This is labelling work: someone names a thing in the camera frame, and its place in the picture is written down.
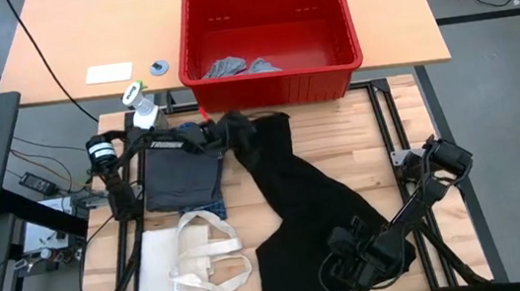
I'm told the black aluminium rig frame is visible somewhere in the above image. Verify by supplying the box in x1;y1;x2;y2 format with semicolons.
57;67;500;291

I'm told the blue plaid garment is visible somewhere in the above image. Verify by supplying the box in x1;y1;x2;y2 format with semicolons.
170;118;229;226

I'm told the dark grey garment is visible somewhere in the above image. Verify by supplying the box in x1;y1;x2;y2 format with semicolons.
136;119;229;215

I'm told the white rectangular pad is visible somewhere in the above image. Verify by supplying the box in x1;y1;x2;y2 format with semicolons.
84;60;136;87

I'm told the long black desk cable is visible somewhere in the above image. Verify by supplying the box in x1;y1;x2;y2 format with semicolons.
5;0;100;133

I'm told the black power adapter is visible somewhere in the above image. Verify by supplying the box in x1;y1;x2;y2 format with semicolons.
18;169;56;198

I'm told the white canvas tote bag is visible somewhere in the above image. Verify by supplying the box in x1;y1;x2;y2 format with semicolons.
123;205;257;291

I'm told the red plastic laundry bin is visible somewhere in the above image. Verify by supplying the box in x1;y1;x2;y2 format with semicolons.
170;0;369;120

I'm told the light orange desk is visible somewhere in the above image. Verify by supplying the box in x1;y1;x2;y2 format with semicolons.
0;0;454;117

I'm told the black garment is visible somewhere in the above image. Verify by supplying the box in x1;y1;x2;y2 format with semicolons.
227;91;422;291

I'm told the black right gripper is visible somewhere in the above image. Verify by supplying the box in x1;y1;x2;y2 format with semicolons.
323;211;409;291

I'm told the white spray bottle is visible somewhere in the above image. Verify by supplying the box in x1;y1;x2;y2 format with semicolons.
120;77;170;133

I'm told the small light grey cloth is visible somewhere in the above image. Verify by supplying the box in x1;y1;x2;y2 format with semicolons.
245;54;284;77
201;53;251;81

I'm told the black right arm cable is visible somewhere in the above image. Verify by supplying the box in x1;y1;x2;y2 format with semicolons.
315;242;408;291

